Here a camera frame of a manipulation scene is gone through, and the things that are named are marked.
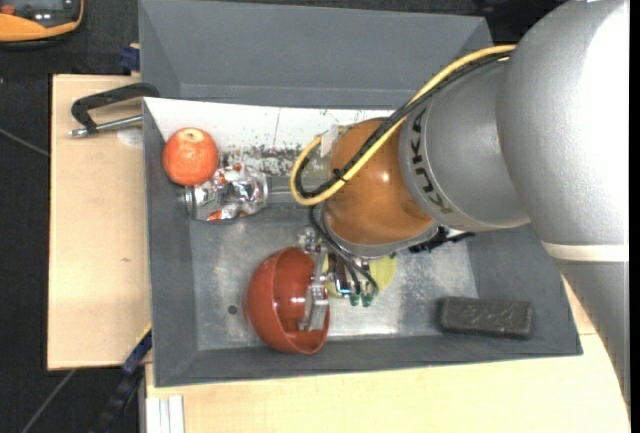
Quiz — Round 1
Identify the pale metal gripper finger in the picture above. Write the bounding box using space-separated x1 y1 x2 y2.
308 284 332 334
298 302 317 333

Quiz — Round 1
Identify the red plastic bowl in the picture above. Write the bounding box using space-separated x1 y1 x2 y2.
243 246 332 355

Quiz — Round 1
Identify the yellow round disc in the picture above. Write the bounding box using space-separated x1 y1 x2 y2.
320 253 398 300

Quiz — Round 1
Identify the crushed silver can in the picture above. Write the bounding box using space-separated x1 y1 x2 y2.
182 168 270 223

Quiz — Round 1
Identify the dark green flat block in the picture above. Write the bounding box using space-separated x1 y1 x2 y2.
437 296 534 341

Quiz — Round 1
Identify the orange fruit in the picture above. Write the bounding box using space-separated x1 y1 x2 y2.
161 127 220 187

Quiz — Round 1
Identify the grey metal bin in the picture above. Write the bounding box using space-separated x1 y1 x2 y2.
137 0 584 388

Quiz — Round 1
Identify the pale wood board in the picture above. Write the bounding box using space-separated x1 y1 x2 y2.
47 73 154 371

